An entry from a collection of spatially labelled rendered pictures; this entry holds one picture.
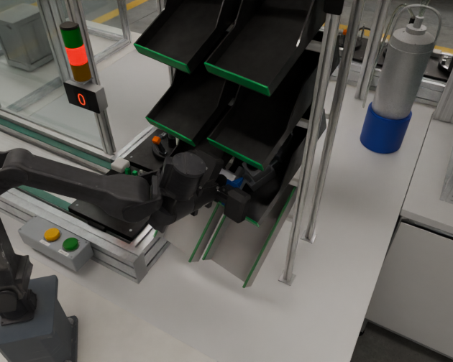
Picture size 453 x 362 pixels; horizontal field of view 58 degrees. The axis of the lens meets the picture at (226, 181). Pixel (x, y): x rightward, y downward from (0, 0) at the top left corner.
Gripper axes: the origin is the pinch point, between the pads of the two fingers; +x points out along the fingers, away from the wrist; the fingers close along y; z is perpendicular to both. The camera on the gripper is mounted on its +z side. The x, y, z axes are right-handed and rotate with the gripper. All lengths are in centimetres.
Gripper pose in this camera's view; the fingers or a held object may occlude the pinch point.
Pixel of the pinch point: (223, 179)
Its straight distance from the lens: 84.1
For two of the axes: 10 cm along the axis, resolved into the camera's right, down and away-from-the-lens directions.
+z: 2.0, -8.3, -5.2
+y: -7.7, -4.6, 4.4
